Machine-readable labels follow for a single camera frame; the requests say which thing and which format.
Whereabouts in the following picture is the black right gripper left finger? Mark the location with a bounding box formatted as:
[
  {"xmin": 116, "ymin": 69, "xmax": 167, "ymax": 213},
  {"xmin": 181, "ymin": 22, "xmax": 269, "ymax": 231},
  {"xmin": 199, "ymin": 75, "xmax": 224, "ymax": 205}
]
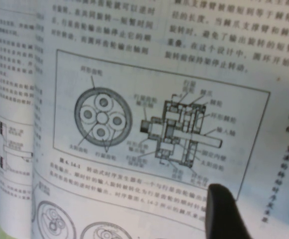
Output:
[{"xmin": 203, "ymin": 183, "xmax": 256, "ymax": 239}]

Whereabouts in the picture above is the technical book with diagrams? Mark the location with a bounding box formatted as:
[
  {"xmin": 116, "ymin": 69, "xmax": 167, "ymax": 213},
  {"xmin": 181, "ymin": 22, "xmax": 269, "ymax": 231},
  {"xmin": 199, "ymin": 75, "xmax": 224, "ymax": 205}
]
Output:
[{"xmin": 0, "ymin": 0, "xmax": 289, "ymax": 239}]

